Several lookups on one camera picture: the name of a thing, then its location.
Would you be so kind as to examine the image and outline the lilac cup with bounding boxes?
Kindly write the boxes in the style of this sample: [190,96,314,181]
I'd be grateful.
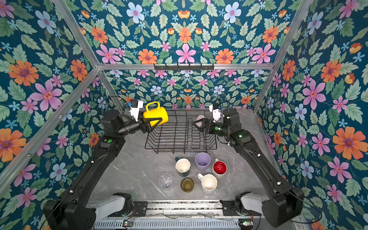
[195,152,211,173]

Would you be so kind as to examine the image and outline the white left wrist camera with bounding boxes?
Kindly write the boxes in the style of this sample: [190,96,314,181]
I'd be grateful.
[129,99,144,122]

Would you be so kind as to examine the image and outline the aluminium frame post back left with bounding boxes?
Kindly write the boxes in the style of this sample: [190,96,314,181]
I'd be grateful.
[54,1,124,113]

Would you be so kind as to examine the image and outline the olive glass cup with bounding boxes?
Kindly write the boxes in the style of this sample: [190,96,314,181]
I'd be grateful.
[180,177,195,193]

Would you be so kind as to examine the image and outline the clear glass cup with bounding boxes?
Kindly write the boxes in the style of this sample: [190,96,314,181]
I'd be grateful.
[158,172,173,190]

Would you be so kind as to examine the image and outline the cream white mug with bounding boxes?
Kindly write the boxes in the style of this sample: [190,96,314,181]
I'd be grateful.
[197,173,218,194]

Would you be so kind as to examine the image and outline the yellow mug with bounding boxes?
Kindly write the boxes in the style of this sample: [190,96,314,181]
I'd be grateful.
[143,102,169,127]

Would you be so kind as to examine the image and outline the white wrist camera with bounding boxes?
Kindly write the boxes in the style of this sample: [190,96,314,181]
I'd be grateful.
[209,103,222,123]
[129,99,144,122]

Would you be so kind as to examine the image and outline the black hook rail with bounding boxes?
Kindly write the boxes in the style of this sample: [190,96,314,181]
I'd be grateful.
[153,64,215,71]

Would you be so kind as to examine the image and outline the aluminium frame post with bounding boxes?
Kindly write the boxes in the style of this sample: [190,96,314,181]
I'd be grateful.
[253,0,313,114]
[54,1,124,113]

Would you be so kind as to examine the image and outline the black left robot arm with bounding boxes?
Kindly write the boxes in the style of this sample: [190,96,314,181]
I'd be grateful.
[43,108,168,230]

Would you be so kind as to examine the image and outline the black wire dish rack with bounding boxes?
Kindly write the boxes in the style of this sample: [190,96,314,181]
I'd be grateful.
[145,109,217,154]

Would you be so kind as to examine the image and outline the aluminium frame post back right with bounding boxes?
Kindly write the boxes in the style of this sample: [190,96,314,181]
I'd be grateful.
[253,0,313,114]

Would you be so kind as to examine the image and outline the red inside white mug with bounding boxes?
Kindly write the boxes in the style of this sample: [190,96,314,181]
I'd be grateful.
[212,158,228,179]

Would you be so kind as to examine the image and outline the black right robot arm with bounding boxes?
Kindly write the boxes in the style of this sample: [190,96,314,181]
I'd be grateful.
[192,108,304,228]

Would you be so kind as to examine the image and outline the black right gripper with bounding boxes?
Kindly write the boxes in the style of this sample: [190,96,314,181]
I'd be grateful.
[194,119,232,139]

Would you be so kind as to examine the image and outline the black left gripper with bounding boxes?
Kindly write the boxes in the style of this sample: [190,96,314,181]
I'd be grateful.
[115,110,162,137]

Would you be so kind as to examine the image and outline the dark green mug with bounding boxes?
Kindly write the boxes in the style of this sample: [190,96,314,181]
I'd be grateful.
[175,157,191,177]

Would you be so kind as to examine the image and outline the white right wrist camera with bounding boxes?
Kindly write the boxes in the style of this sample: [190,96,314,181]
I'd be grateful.
[209,103,222,123]

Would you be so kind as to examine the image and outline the pale pink mug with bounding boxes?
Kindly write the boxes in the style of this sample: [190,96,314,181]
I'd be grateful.
[195,115,205,127]

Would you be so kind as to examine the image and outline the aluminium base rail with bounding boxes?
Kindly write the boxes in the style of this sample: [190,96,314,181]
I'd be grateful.
[86,199,305,230]

